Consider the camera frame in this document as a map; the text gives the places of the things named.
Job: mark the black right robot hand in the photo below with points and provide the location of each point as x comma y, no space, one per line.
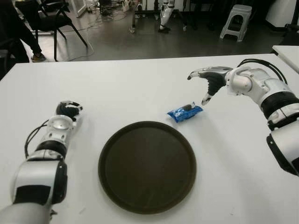
216,78

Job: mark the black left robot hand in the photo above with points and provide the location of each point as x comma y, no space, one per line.
69,109

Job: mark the blue Oreo cookie pack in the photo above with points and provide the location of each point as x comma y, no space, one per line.
183,113

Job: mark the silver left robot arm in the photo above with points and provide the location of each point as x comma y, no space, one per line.
39,175

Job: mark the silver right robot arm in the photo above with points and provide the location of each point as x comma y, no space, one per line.
273,91

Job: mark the grey plastic stool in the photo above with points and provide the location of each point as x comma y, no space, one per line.
239,10

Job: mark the white side table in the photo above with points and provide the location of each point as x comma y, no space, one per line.
289,56

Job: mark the white humanoid robot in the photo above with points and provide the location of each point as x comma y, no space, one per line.
165,14

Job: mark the black office chair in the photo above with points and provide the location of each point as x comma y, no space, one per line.
290,33

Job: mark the black metal chair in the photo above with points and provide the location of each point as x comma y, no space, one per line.
56,22

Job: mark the person in dark clothes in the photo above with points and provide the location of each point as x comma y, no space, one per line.
16,30

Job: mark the round dark brown tray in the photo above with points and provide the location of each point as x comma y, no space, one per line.
147,168

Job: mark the white framed board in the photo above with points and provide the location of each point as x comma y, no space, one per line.
80,8

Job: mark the black rolling frame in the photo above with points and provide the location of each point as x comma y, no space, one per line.
133,18

